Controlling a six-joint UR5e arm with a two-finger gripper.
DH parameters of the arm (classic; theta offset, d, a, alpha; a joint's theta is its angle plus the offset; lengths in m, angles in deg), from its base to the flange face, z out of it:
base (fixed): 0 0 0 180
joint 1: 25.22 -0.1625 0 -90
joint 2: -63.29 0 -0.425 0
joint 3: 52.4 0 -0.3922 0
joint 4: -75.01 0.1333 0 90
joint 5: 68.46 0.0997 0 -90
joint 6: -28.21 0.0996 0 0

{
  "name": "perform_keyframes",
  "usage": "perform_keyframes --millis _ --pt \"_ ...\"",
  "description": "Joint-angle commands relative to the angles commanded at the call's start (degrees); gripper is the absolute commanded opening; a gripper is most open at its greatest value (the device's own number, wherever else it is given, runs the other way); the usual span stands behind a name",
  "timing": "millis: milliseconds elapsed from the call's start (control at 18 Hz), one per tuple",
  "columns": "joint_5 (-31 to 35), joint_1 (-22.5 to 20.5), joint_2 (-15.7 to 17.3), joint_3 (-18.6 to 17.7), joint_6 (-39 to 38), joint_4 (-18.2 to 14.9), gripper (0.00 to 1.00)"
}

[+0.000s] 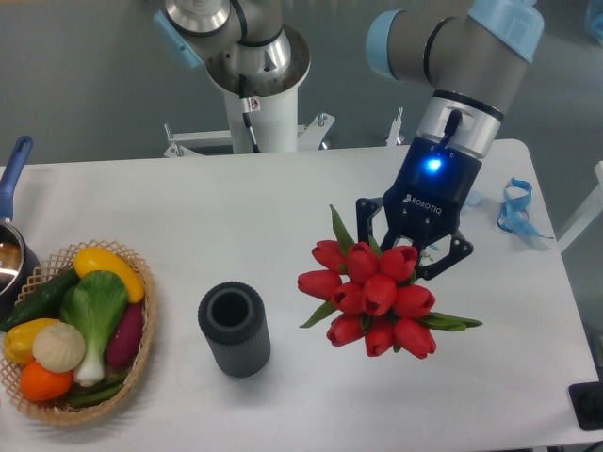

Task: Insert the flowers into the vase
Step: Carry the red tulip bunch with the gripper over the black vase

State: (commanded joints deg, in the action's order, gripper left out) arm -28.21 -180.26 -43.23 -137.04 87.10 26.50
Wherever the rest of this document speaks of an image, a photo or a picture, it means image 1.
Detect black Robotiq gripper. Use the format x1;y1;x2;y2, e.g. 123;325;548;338
355;137;481;281

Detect red tulip bouquet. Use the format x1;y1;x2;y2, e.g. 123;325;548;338
297;206;482;359

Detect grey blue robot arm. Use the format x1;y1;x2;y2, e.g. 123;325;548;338
356;1;544;280

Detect dark grey ribbed vase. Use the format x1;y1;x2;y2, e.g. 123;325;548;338
198;282;271;378

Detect light blue ribbon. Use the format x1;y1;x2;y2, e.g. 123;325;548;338
496;178;553;239

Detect black device at edge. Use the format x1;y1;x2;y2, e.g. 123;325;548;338
568;381;602;431

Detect purple toy sweet potato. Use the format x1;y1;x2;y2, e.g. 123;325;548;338
106;303;143;367

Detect green toy bok choy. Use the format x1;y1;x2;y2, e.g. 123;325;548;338
59;270;128;387

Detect woven bamboo basket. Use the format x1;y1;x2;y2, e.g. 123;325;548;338
1;240;157;426

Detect green toy pea pods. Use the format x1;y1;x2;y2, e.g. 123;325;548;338
67;373;127;409

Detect cream toy steamed bun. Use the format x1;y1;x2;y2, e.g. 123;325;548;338
32;322;86;373

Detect green toy cucumber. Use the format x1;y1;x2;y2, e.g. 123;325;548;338
1;268;80;332

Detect orange toy fruit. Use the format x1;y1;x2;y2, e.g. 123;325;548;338
20;361;73;402

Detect yellow toy bell pepper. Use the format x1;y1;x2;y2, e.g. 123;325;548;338
3;318;59;365

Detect white frame at right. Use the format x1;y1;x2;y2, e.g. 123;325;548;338
557;161;602;253

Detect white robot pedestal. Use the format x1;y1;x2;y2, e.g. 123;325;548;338
162;89;405;159

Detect blue handled saucepan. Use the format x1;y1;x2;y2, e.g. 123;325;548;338
1;136;40;316

